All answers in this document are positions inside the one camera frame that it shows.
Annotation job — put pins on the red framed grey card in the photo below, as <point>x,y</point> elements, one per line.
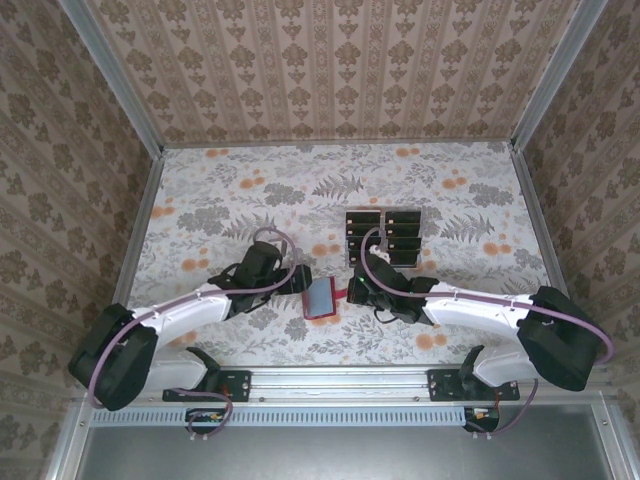
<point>320,297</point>

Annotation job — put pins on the clear acrylic card stand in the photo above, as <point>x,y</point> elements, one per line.
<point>382,216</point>

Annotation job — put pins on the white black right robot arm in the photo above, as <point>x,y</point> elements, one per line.
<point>475,312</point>

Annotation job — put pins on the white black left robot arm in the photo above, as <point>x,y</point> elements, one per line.
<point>195,312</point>

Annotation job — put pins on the small black controller board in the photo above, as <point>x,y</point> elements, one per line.
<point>480,415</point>
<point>205,417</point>

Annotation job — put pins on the grey metal panel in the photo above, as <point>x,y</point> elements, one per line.
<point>325,455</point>

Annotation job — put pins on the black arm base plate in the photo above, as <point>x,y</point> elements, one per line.
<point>240,387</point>
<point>440,385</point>

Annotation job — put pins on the aluminium extrusion rail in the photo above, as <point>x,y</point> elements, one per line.
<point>340,385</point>

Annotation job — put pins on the aluminium table edge rail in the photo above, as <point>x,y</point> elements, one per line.
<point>340,143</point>
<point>141,210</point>
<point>547,250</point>

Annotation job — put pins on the aluminium frame bar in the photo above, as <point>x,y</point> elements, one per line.
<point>612,445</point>
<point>67,445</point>

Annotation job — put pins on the aluminium frame post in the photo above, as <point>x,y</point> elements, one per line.
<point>120,75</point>
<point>554,75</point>

